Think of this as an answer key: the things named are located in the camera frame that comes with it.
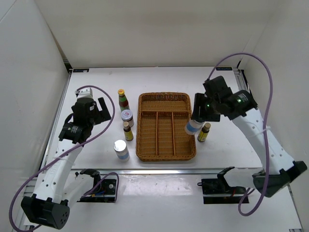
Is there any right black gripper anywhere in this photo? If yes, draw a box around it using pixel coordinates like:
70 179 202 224
191 93 221 122

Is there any silver-top shaker bottle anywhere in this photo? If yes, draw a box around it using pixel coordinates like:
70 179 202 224
185 119 204 135
113 140 130 161

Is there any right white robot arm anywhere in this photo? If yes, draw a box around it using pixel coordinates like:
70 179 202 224
185 76 307 198

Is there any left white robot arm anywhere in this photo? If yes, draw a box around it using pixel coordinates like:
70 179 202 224
21 95 112 230

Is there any left white-lid jar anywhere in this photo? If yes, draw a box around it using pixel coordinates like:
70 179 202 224
121 109 134 127

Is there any left green sauce bottle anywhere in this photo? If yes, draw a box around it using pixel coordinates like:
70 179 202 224
118 89 130 112

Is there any right small yellow bottle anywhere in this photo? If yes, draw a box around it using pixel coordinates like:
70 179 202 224
197 122 211 142

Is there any small yellow bottle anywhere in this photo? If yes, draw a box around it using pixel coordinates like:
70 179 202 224
197 122 211 142
123 121 134 141

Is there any left small yellow bottle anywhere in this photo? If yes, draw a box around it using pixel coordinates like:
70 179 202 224
123 121 134 141

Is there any woven wicker basket tray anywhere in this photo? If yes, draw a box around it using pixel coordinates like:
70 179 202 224
136 92 197 162

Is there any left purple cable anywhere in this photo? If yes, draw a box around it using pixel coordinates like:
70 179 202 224
9 85 119 232

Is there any purple cable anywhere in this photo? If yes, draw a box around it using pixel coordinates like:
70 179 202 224
207 52 275 216
9 85 119 232

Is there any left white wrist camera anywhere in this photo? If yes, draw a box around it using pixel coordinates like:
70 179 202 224
75 87 93 99

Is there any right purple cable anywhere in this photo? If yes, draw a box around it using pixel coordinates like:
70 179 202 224
207 52 275 216

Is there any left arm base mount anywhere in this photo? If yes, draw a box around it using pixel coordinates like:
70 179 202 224
79 171 120 203

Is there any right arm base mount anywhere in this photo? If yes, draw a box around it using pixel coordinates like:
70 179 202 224
197 179 246 204

